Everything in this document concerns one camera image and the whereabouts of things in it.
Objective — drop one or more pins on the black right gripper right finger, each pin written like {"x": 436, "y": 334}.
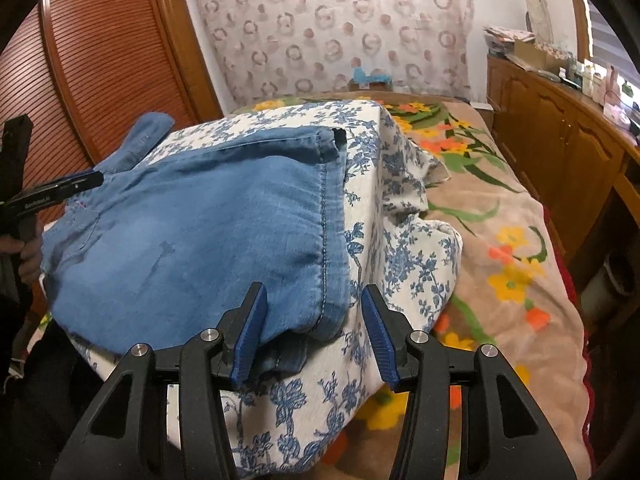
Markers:
{"x": 387, "y": 330}

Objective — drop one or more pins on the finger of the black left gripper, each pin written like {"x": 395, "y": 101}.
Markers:
{"x": 50, "y": 194}

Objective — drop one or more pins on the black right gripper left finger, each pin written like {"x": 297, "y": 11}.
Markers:
{"x": 242, "y": 329}

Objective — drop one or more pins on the blue denim jeans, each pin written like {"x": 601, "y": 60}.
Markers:
{"x": 162, "y": 250}

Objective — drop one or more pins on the person left hand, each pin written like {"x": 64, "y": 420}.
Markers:
{"x": 30, "y": 254}

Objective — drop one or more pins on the blue floral white quilt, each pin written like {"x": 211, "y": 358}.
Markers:
{"x": 315, "y": 201}

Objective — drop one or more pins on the brown louvered wardrobe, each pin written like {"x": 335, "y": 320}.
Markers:
{"x": 83, "y": 71}

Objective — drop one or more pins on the floral brown bed blanket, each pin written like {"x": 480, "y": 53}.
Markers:
{"x": 436, "y": 218}

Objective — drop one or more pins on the cardboard box with blue cloth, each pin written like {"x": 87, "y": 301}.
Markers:
{"x": 376, "y": 80}

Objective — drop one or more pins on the wooden side cabinet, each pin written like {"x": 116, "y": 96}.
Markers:
{"x": 584, "y": 170}

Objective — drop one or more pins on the patterned headboard curtain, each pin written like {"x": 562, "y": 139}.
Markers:
{"x": 267, "y": 49}

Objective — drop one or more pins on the stack of papers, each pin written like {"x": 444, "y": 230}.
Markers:
{"x": 501, "y": 40}

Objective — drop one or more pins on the cardboard box on cabinet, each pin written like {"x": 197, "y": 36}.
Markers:
{"x": 541, "y": 56}

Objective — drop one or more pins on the pink bottle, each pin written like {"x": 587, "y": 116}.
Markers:
{"x": 611, "y": 87}

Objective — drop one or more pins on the beige hanging curtain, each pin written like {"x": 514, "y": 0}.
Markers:
{"x": 539, "y": 19}

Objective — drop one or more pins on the grey zebra window blind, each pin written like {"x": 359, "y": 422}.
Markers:
{"x": 606, "y": 49}

